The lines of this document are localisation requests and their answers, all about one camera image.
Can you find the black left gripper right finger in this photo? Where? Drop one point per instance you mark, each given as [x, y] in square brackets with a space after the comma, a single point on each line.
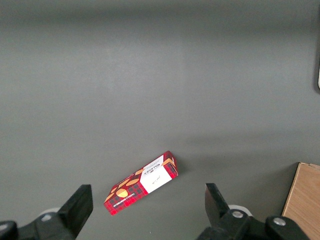
[232, 227]

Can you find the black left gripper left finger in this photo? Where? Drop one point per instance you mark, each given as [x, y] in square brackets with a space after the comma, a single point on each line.
[62, 225]

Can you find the wooden drawer cabinet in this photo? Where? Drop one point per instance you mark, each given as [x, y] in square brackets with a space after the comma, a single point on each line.
[305, 200]

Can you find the red tartan cookie box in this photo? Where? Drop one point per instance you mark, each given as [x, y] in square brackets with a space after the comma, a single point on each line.
[150, 180]

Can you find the beige plastic tray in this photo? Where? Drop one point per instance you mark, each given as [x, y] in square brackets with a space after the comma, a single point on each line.
[319, 75]

